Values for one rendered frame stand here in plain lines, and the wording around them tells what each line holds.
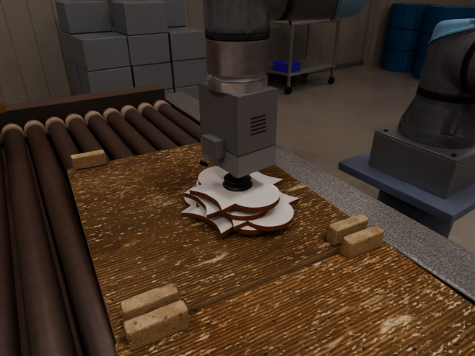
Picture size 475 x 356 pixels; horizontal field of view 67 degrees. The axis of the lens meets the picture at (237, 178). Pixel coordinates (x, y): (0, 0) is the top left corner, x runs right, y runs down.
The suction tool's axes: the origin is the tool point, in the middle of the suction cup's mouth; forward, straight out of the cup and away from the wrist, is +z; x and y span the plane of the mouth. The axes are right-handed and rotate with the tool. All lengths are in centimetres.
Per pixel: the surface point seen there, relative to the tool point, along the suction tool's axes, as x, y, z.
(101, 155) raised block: -10.2, -27.9, 1.9
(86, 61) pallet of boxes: 58, -267, 28
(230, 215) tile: -3.9, 3.6, 0.8
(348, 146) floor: 222, -132, 98
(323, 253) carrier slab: 3.1, 13.8, 4.2
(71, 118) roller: -6, -64, 5
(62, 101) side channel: -6, -71, 3
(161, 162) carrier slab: -0.8, -22.7, 4.0
